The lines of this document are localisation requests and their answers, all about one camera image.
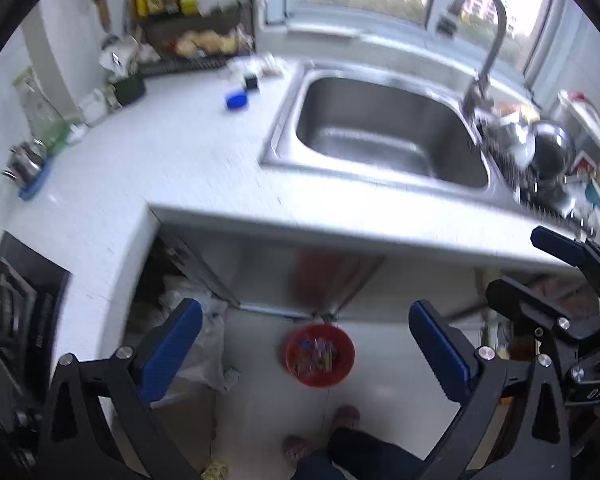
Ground black dish rack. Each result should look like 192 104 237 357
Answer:
485 125 599 239

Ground white bowl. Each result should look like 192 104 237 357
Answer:
505 130 537 166

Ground blue round lid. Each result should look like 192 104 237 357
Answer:
225 89 251 112

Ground stainless steel sink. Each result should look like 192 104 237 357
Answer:
260 62 524 197

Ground clear plastic bag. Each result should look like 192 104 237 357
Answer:
157 275 234 397

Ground green tinted glass vase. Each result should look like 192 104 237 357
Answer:
12 67 71 156

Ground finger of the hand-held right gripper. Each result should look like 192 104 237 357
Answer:
530 225 600 307
484 277 582 345

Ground person's dark blue trousers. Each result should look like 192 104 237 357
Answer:
292 427 427 480

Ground dark green utensil cup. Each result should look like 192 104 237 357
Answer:
112 71 147 107

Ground steel gooseneck faucet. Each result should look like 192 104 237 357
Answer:
439 0 509 117

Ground pile of ginger roots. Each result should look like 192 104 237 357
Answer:
172 27 254 59

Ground blue coaster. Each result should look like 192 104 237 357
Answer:
19 160 54 202

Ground black wire rack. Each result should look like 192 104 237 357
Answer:
132 0 259 79

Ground small steel teapot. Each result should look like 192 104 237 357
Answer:
2 139 49 186

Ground white lidded jar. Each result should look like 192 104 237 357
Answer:
77 89 112 126

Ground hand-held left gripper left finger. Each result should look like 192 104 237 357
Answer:
37 297 204 480

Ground white and red rice cooker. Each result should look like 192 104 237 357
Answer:
550 89 600 171

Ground pink patterned slipper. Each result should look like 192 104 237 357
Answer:
332 405 361 431
283 436 311 466

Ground red plastic basin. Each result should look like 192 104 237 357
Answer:
285 323 357 389

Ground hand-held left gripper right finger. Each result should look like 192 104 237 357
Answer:
408 300 573 480

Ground pile of metal bowls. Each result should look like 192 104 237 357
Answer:
530 120 576 182

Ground pile of small colourful wrappers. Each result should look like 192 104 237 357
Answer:
295 335 342 377

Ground black gas stove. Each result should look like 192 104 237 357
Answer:
0 232 74 462

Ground steel bowl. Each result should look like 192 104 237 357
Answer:
485 115 526 151

